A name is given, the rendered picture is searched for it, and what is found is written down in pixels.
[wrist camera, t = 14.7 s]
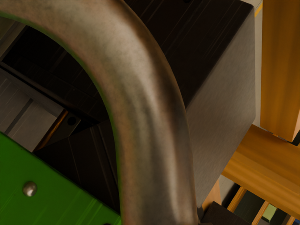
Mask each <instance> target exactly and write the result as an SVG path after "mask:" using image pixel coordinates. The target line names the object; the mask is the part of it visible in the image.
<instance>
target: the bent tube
mask: <svg viewBox="0 0 300 225"><path fill-rule="evenodd" d="M0 17H5V18H8V19H12V20H15V21H18V22H20V23H23V24H25V25H28V26H30V27H32V28H34V29H36V30H38V31H40V32H42V33H43V34H45V35H46V36H48V37H50V38H51V39H53V40H54V41H55V42H57V43H58V44H59V45H60V46H61V47H63V48H64V49H65V50H66V51H67V52H68V53H69V54H71V55H72V57H73V58H74V59H75V60H76V61H77V62H78V63H79V64H80V65H81V67H82V68H83V69H84V70H85V71H86V73H87V74H88V76H89V77H90V79H91V80H92V82H93V83H94V85H95V87H96V88H97V90H98V92H99V94H100V96H101V98H102V100H103V103H104V105H105V107H106V110H107V112H108V116H109V119H110V122H111V126H112V131H113V136H114V141H115V150H116V161H117V177H118V188H119V200H120V211H121V225H198V216H197V205H196V191H195V181H194V170H193V160H192V145H191V137H190V130H189V125H188V118H187V114H186V110H185V106H184V102H183V99H182V95H181V92H180V89H179V87H178V84H177V81H176V78H175V76H174V74H173V71H172V69H171V67H170V65H169V63H168V61H167V59H166V57H165V55H164V53H163V51H162V50H161V48H160V46H159V45H158V43H157V42H156V40H155V38H154V37H153V35H152V34H151V32H150V31H149V30H148V28H147V27H146V26H145V24H144V23H143V22H142V20H141V19H140V18H139V17H138V16H137V14H136V13H135V12H134V11H133V10H132V9H131V8H130V7H129V6H128V5H127V4H126V3H125V2H124V1H123V0H0Z"/></svg>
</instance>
